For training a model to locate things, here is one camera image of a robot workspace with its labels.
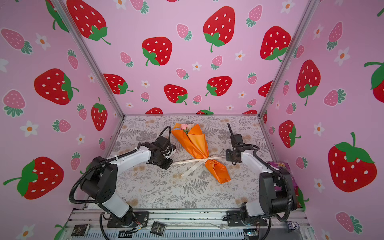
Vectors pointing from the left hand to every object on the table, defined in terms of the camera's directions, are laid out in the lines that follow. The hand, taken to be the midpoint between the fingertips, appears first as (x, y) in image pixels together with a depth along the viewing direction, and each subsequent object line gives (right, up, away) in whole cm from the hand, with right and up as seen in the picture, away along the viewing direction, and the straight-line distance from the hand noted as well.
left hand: (169, 165), depth 90 cm
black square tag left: (-38, -26, -20) cm, 51 cm away
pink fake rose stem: (+8, +24, +14) cm, 29 cm away
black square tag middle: (-1, -25, -20) cm, 32 cm away
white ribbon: (+20, +3, 0) cm, 20 cm away
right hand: (+39, +6, +2) cm, 39 cm away
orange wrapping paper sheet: (+15, +16, +8) cm, 24 cm away
